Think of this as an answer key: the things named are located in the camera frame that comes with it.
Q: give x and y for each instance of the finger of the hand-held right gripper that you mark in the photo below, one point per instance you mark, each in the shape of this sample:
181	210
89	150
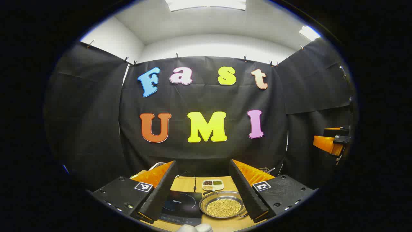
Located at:
326	144
334	132

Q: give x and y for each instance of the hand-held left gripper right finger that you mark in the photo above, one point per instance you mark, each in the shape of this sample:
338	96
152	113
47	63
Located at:
246	193

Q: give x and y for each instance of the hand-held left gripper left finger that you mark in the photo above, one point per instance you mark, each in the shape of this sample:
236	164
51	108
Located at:
162	190

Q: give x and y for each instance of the stainless steel pot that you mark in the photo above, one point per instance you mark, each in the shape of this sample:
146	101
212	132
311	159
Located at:
222	194

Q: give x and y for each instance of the black induction cooktop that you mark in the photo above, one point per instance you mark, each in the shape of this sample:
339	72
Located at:
183	206

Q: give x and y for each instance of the white toaster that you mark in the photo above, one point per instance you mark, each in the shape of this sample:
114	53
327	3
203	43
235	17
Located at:
157	165

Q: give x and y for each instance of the pile of soybeans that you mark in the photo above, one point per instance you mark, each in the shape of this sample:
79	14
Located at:
223	207

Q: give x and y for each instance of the white divided bean plate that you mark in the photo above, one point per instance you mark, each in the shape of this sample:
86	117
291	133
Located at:
212	185

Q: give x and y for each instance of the metal backdrop stand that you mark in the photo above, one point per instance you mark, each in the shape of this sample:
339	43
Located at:
343	72

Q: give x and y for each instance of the ceiling light panel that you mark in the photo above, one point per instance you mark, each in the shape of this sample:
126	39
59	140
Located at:
309	33

